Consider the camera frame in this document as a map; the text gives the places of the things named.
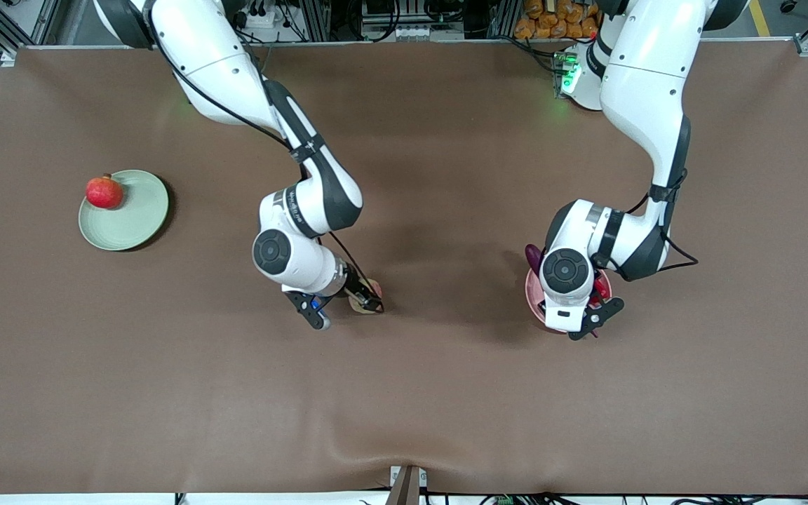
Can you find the yellow pink peach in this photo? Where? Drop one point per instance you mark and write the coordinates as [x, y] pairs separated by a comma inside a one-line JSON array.
[[374, 289]]

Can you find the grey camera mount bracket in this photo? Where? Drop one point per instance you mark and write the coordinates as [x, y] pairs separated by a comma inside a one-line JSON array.
[[405, 487]]

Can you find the red pomegranate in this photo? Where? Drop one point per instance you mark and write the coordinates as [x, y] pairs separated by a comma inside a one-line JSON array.
[[104, 193]]

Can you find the brown table cover cloth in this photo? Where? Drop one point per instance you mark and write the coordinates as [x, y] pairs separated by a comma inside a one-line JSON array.
[[236, 386]]

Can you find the green round plate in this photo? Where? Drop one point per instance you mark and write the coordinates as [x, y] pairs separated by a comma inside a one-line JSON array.
[[134, 217]]

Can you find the purple eggplant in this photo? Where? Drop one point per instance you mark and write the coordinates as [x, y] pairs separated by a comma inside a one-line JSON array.
[[534, 258]]

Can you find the orange snack bags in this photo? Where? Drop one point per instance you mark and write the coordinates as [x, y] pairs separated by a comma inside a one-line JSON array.
[[551, 24]]

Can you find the pink round plate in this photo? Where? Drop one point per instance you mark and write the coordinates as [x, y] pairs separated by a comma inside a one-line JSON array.
[[534, 298]]

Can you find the red chili pepper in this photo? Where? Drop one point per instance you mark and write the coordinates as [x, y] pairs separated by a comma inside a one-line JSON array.
[[599, 286]]

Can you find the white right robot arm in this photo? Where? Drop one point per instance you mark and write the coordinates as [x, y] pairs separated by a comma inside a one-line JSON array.
[[200, 49]]

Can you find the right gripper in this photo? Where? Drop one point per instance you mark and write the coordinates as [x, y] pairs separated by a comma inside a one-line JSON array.
[[357, 287]]

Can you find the white power strip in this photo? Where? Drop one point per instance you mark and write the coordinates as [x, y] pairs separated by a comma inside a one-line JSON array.
[[267, 17]]

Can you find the white terminal block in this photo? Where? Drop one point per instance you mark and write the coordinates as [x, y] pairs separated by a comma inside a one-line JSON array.
[[414, 31]]

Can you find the black caster wheel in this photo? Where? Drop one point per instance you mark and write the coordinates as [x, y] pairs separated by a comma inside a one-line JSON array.
[[788, 5]]

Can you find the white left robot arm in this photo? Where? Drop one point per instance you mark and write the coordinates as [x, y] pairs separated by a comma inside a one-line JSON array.
[[646, 70]]

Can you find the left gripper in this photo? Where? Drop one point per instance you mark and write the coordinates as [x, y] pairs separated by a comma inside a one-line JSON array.
[[541, 306]]

